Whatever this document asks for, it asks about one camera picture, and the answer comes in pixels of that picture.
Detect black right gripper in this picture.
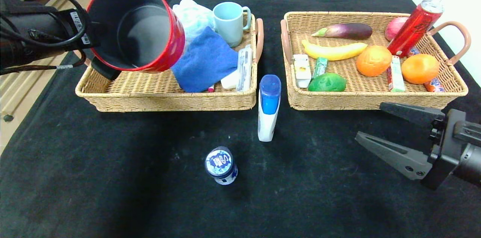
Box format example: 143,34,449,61
354,102,481,191

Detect textured orange fruit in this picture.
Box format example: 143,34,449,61
356,45,392,77

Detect green gum box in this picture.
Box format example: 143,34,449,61
312,57,328,80

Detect yellow banana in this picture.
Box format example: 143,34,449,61
302,40,368,62

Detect red pot black handles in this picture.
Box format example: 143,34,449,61
86,0,186,81

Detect small orange blue can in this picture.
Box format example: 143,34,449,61
424,78,445,93

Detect green red candy box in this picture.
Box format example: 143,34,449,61
386,55,405,93

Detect smooth orange fruit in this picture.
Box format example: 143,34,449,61
401,54,440,85

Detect green avocado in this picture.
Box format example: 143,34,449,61
307,73,346,92

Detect red soda can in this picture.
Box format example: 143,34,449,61
385,0,444,59

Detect pink red apple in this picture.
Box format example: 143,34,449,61
384,17,409,42

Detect purple eggplant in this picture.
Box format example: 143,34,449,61
312,23,373,41

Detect white yellow snack box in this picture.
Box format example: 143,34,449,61
292,54,312,89

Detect white bottle blue cap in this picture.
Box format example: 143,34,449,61
257,75,281,143

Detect clear plastic toothbrush pack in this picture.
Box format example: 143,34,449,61
236,45,253,92

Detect black tablecloth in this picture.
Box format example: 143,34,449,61
0,0,481,238

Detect white soap bar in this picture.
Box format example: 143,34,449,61
220,69,240,90

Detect small jar blue lid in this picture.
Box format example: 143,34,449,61
205,146,238,186

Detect teal ceramic mug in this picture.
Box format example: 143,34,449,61
213,2,251,48

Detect blue towel cloth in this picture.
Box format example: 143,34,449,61
171,27,239,93

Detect light blue bath pouf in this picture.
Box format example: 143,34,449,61
173,0,215,49

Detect wooden rolling rack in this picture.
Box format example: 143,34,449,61
0,53,76,123

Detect wicker basket brown handles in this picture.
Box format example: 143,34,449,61
74,13,264,113
280,12,471,111

